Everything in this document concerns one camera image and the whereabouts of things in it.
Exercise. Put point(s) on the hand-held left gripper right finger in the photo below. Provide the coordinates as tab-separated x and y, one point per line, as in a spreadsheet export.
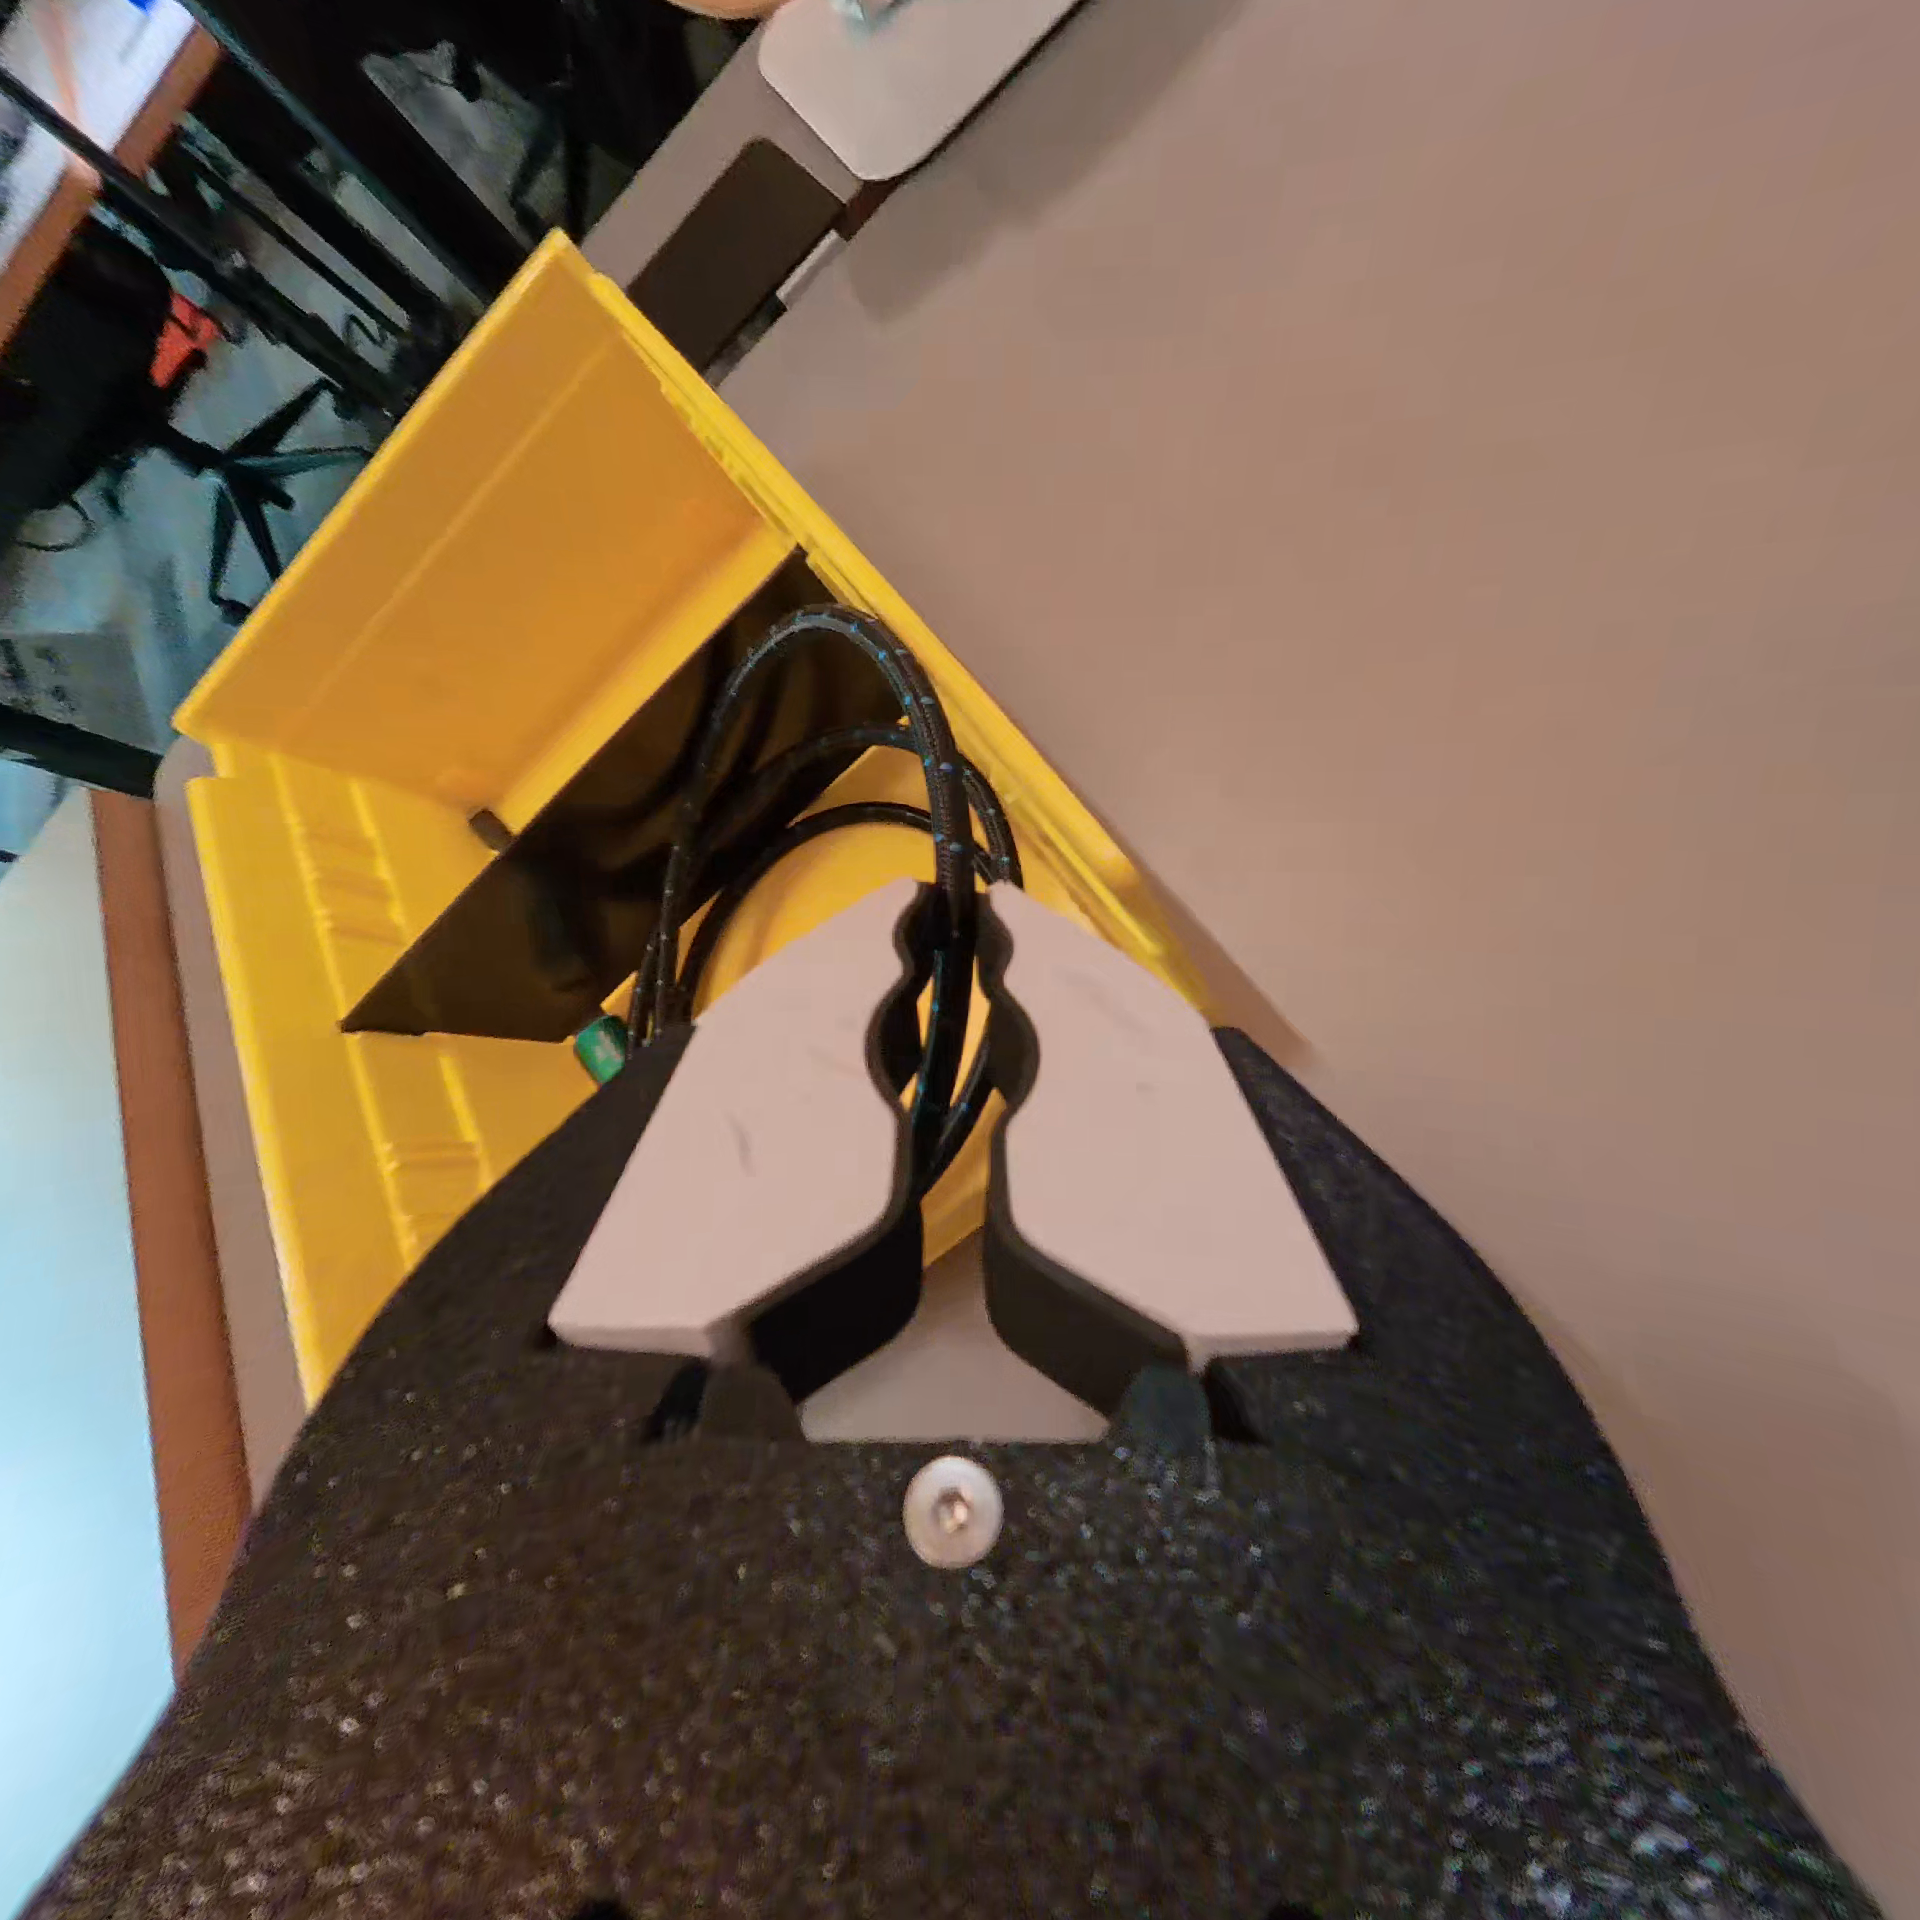
1156	1156

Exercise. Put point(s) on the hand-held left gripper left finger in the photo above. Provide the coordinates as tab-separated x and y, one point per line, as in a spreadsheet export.
750	1141

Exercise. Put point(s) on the yellow plastic bin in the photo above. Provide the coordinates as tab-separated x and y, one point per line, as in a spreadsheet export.
495	599

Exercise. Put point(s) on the grey desk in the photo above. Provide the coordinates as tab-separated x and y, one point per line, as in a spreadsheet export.
1424	599

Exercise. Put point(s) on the black chair base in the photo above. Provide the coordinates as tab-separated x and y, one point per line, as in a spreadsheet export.
248	481

